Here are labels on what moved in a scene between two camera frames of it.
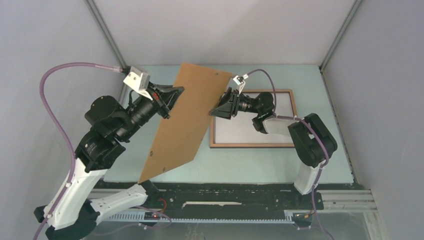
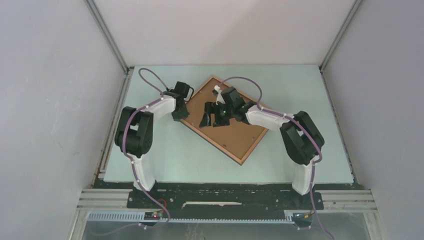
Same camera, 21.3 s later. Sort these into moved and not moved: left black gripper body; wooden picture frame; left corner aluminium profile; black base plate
Moved: left black gripper body; wooden picture frame
Not moved: black base plate; left corner aluminium profile
